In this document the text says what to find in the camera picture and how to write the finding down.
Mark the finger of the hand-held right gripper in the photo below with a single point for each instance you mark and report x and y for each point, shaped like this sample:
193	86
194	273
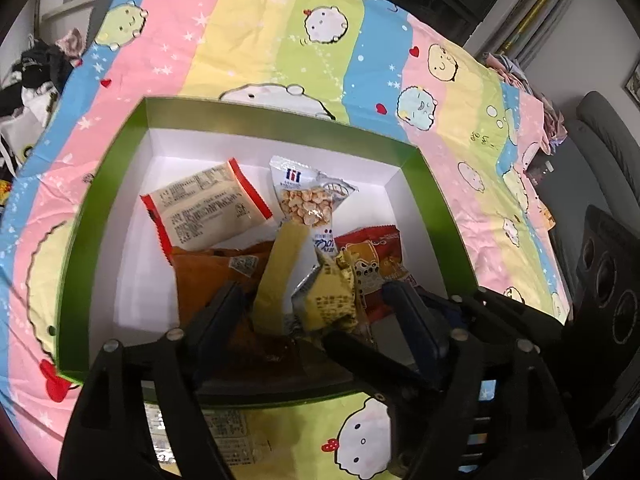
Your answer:
500	310
365	360

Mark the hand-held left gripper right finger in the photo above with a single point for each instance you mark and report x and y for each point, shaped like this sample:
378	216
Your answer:
420	335

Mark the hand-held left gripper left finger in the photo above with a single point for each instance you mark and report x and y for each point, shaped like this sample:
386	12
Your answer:
220	325

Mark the orange snack packet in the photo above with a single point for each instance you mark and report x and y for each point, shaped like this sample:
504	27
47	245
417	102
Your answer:
210	272

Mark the long yellow snack packet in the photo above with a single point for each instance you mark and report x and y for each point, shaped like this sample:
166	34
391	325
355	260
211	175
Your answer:
280	280

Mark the dark red snack packet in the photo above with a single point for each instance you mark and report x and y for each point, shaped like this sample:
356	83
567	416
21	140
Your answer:
372	255

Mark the white snack packet red edges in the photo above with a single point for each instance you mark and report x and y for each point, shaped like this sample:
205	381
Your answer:
205	200

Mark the green cardboard box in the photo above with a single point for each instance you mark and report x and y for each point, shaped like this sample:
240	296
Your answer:
280	136

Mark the clear cracker packet white label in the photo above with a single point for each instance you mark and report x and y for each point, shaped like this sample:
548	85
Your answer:
230	430

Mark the grey chair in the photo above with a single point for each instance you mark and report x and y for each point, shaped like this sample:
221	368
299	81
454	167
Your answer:
605	130

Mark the white printed tote bag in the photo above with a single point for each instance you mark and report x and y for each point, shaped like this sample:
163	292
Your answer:
22	135

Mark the printed cartoon blanket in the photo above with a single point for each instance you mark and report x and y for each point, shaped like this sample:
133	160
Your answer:
260	35

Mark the black white clothes pile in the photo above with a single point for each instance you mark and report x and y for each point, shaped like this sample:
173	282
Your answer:
35	70

